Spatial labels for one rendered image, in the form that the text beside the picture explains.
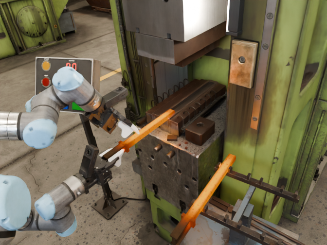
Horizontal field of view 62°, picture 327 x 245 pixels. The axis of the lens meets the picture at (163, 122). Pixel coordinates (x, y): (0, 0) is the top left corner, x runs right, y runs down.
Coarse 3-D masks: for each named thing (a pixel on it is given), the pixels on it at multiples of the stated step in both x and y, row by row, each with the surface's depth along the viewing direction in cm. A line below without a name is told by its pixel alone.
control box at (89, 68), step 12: (36, 60) 143; (48, 60) 141; (60, 60) 139; (72, 60) 137; (84, 60) 135; (96, 60) 138; (36, 72) 143; (48, 72) 142; (84, 72) 136; (96, 72) 139; (36, 84) 144; (96, 84) 140
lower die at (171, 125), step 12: (192, 84) 151; (204, 84) 146; (216, 84) 146; (180, 96) 139; (216, 96) 140; (156, 108) 133; (168, 108) 131; (180, 108) 128; (192, 108) 129; (168, 120) 123; (180, 120) 122; (180, 132) 124
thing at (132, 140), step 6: (162, 114) 124; (168, 114) 123; (156, 120) 120; (162, 120) 120; (150, 126) 116; (156, 126) 118; (144, 132) 113; (150, 132) 117; (132, 138) 111; (138, 138) 111; (120, 144) 107; (126, 144) 106; (132, 144) 110; (114, 150) 104; (126, 150) 107; (108, 156) 102
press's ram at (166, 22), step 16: (128, 0) 103; (144, 0) 98; (160, 0) 93; (176, 0) 89; (192, 0) 91; (208, 0) 98; (224, 0) 107; (128, 16) 107; (144, 16) 102; (160, 16) 97; (176, 16) 92; (192, 16) 94; (208, 16) 102; (224, 16) 110; (144, 32) 106; (160, 32) 100; (176, 32) 96; (192, 32) 97
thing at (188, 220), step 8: (224, 160) 108; (232, 160) 107; (224, 168) 104; (216, 176) 101; (208, 184) 98; (216, 184) 98; (208, 192) 95; (200, 200) 93; (192, 208) 91; (200, 208) 91; (184, 216) 87; (192, 216) 88; (184, 224) 85; (192, 224) 87; (176, 232) 83; (184, 232) 86; (176, 240) 83
